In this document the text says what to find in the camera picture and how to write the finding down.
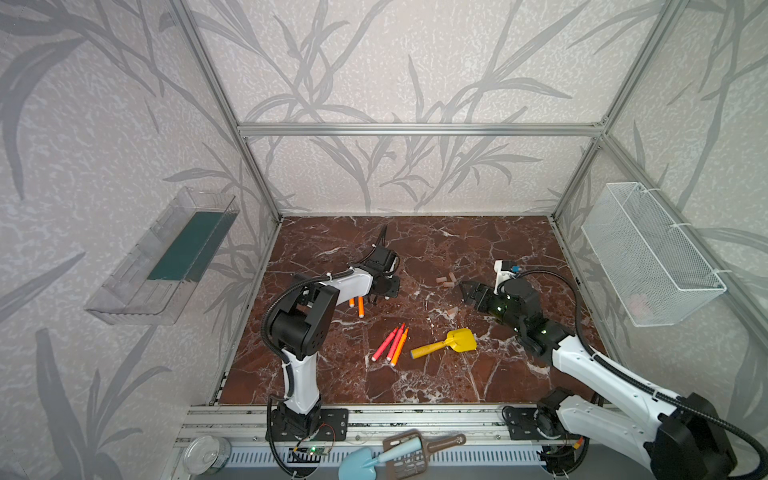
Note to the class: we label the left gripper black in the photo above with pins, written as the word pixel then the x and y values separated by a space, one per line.
pixel 387 285

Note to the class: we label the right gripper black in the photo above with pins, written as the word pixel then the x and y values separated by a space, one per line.
pixel 483 294

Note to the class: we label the pink marker pen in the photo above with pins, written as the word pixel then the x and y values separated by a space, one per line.
pixel 384 345

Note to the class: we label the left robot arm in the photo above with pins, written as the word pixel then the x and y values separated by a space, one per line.
pixel 298 321

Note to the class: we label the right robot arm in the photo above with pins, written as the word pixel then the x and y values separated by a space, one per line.
pixel 674 437

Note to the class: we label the red marker pen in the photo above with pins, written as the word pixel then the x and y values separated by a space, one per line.
pixel 395 343

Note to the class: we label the yellow toy shovel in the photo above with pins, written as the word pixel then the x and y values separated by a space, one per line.
pixel 460 340

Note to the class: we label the brown toy rake sieve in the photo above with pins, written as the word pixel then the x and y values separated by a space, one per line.
pixel 417 462

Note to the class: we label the small circuit board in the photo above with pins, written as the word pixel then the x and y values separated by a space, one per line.
pixel 308 454

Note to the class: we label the light blue toy shovel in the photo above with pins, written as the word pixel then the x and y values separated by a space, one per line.
pixel 361 464

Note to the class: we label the metal tin can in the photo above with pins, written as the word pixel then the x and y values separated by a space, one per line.
pixel 206 455

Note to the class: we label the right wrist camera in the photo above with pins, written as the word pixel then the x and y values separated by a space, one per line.
pixel 505 270

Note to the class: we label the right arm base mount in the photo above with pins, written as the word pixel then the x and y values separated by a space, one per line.
pixel 527 423

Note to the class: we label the white wire mesh basket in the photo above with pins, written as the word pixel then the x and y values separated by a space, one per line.
pixel 658 274

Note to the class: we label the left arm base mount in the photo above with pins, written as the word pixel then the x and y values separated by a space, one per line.
pixel 323 424

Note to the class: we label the clear plastic wall bin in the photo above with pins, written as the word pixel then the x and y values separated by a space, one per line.
pixel 154 282

